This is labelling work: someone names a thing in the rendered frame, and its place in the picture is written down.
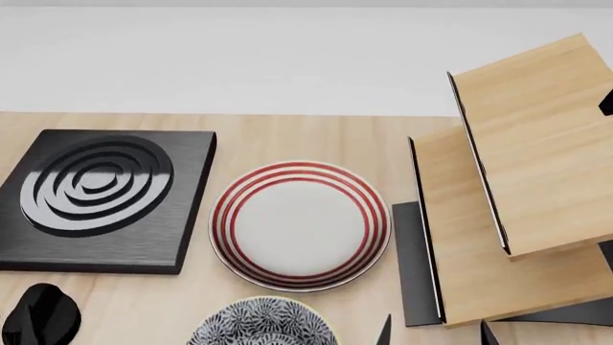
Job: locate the black white patterned bowl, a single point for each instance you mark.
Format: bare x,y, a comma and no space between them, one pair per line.
261,323

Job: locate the red striped white plate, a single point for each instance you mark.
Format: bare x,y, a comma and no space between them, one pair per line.
299,224

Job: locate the wooden cabinet with black base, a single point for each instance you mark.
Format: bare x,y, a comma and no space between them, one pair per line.
536,143

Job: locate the black stove burner plate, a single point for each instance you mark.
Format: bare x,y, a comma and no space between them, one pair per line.
143,230

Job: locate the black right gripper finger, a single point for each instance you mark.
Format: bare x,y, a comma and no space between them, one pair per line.
385,332
488,336

